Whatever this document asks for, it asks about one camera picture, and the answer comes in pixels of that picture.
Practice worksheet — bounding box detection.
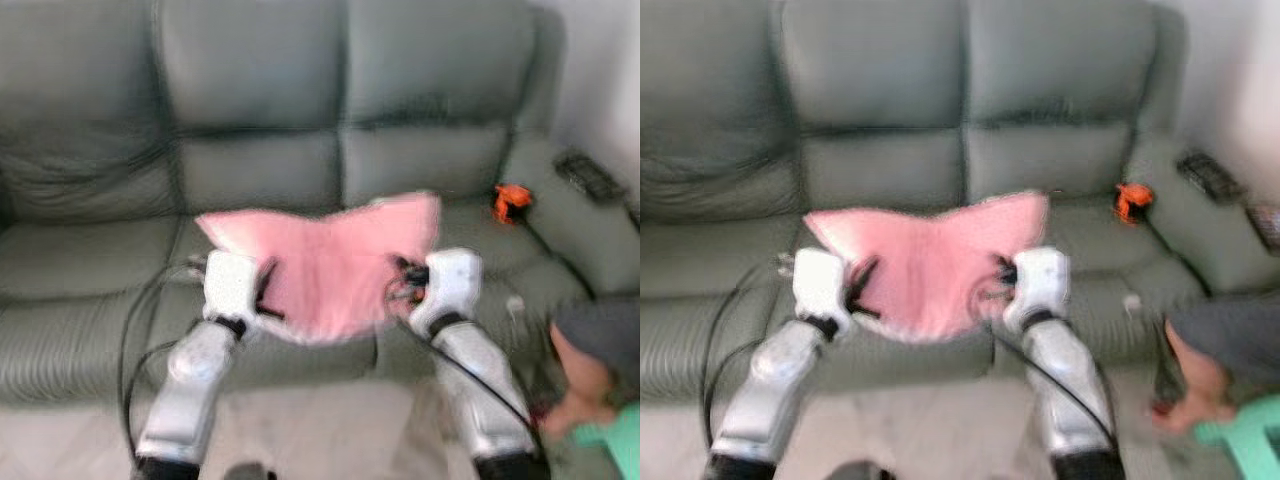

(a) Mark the pink fluffy pillow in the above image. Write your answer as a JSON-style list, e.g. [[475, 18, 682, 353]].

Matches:
[[195, 190, 443, 346], [803, 189, 1051, 345]]

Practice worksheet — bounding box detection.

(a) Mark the green leather sofa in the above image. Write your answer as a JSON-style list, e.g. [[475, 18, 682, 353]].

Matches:
[[640, 0, 1280, 406], [0, 0, 641, 406]]

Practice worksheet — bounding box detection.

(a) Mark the orange small gadget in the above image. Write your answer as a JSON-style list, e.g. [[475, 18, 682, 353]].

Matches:
[[1114, 182, 1155, 225], [492, 184, 533, 226]]

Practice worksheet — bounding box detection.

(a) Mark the person's bare leg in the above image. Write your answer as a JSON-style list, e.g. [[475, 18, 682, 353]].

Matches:
[[1150, 298, 1280, 437], [540, 298, 641, 443]]

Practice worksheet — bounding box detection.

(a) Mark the black remote control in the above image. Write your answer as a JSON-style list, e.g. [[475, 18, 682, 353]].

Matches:
[[554, 150, 628, 204], [1176, 150, 1247, 205]]

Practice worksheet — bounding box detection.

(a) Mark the green plastic stool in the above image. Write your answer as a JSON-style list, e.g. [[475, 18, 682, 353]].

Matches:
[[572, 403, 641, 480], [1193, 393, 1280, 480]]

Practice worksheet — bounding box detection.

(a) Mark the dark patterned flat item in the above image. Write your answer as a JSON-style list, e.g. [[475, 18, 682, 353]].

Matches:
[[1245, 202, 1280, 253]]

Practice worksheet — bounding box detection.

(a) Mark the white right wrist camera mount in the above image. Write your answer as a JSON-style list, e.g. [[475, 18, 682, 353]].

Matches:
[[410, 247, 484, 338], [1002, 246, 1072, 337]]

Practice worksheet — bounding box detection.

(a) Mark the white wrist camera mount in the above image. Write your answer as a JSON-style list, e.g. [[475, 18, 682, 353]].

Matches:
[[410, 247, 484, 338], [1002, 246, 1072, 337], [202, 250, 263, 326], [792, 247, 853, 327]]

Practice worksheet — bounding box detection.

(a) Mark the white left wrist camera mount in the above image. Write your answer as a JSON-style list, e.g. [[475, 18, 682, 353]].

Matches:
[[202, 250, 263, 326], [792, 247, 853, 327]]

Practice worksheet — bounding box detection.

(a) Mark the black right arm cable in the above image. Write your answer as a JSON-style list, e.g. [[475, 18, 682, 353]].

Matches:
[[990, 320, 1123, 453], [398, 318, 548, 456]]

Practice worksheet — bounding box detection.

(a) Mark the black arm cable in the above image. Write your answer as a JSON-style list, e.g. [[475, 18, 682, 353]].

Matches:
[[990, 320, 1123, 453], [698, 262, 799, 463], [116, 262, 209, 463], [398, 318, 548, 456]]

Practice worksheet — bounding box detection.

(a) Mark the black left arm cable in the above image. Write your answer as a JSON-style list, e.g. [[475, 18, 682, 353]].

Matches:
[[698, 262, 799, 463], [116, 262, 209, 463]]

